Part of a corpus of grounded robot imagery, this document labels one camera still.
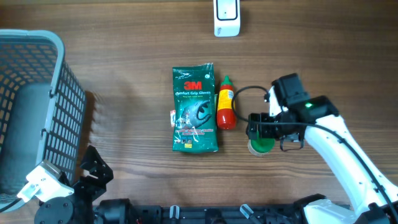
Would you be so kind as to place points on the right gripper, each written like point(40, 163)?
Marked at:
point(265, 130)

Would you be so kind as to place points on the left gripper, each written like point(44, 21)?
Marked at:
point(101, 170)

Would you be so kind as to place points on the green lid white jar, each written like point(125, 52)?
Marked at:
point(260, 147)

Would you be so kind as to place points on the red sauce bottle green cap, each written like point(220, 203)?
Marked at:
point(224, 115)

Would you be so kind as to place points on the large green snack bag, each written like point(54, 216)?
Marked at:
point(195, 109)

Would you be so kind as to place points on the pink candy packet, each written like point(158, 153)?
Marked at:
point(172, 118)

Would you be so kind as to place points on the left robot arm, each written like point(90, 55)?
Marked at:
point(78, 207)

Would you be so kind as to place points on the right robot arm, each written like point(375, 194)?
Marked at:
point(294, 115)

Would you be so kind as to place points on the white barcode scanner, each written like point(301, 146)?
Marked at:
point(227, 19)

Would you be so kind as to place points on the grey mesh shopping basket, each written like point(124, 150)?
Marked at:
point(42, 109)

